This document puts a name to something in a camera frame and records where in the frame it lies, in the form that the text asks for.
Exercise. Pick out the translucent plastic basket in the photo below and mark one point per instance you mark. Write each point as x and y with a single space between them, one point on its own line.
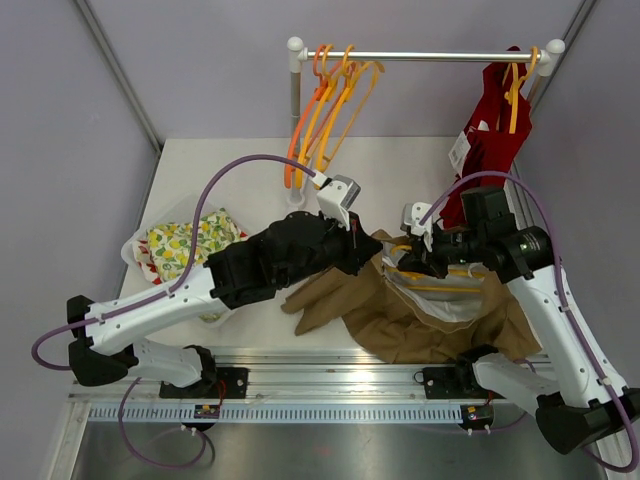
181 211

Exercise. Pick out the lemon print skirt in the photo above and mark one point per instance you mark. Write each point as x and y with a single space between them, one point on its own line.
171 241

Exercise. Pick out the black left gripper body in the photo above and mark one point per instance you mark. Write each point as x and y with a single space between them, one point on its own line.
337 243

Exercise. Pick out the red poppy skirt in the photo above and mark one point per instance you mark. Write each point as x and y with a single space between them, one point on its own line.
142 255

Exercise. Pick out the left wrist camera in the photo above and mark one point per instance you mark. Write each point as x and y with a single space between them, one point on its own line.
336 196

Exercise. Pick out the tan corduroy skirt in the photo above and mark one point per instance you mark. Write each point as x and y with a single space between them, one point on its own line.
400 326

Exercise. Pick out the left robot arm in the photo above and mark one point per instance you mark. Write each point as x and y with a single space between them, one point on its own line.
112 338

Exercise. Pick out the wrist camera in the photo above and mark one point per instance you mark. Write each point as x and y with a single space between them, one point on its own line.
413 223
336 196

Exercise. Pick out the white clothes rack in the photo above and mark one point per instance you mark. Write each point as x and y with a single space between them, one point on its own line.
370 67

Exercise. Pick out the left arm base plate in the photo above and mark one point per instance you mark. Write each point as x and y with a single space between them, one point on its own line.
225 383

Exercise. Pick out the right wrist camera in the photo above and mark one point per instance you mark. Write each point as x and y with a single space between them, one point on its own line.
413 223

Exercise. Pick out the yellow hanger of poppy skirt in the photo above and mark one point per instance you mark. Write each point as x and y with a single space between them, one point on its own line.
321 159

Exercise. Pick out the yellow hanger of tan skirt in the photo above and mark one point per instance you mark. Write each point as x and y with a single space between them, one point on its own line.
460 280

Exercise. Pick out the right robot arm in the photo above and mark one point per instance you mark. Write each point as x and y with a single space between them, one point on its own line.
588 399

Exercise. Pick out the yellow hanger of red skirt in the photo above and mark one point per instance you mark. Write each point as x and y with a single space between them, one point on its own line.
512 95

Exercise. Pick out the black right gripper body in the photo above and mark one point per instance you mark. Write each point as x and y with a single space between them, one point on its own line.
449 248

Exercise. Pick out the slotted cable duct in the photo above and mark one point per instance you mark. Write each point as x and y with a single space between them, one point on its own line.
294 414

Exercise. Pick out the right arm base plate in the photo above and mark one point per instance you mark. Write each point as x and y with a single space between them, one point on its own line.
451 383

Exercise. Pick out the aluminium rail frame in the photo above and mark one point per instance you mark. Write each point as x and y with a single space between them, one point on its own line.
288 375

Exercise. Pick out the orange hanger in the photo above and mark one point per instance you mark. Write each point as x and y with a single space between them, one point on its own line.
311 123

